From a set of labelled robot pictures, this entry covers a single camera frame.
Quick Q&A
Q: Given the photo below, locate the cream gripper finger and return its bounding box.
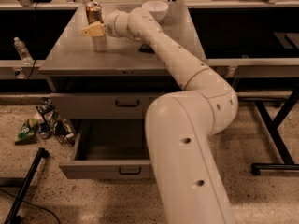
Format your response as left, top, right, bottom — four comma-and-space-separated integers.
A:
81, 21, 106, 37

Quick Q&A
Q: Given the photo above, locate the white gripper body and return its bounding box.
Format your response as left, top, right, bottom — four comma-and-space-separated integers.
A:
105, 10, 128, 37

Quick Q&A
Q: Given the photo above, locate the orange soda can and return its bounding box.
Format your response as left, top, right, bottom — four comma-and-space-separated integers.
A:
85, 2, 104, 24

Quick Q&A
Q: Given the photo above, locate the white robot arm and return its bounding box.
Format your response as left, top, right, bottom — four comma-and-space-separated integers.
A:
81, 7, 238, 224

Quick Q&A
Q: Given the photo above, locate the grey metal drawer cabinet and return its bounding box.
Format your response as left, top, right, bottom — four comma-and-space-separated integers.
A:
39, 3, 210, 181

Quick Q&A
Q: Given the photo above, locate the closed grey upper drawer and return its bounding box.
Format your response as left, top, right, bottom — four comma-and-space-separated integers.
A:
50, 92, 161, 119

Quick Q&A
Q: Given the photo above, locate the blue soda can on floor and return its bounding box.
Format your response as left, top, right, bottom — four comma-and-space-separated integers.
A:
39, 122, 50, 139

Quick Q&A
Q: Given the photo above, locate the open grey lower drawer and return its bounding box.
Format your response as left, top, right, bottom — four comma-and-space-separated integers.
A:
59, 119, 153, 179

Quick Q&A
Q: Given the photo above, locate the black snack bar packet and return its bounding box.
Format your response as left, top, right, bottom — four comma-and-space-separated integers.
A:
139, 44, 154, 54

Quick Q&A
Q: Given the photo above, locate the white ceramic bowl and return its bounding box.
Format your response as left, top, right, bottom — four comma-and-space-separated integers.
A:
142, 1, 169, 22

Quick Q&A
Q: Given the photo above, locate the clear plastic water bottle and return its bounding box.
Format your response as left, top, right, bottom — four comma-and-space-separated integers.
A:
14, 37, 33, 65

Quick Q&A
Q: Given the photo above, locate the green chip bag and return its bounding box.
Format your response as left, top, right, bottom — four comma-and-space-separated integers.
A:
15, 119, 38, 145

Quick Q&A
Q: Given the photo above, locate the black stand leg left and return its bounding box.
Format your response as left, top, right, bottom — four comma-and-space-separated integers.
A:
0, 147, 49, 224

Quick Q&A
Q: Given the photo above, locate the black floor cable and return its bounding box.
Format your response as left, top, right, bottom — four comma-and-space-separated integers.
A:
0, 188, 62, 224

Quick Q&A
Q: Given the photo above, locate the black stand frame right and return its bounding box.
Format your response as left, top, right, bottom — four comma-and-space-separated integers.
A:
251, 84, 299, 175

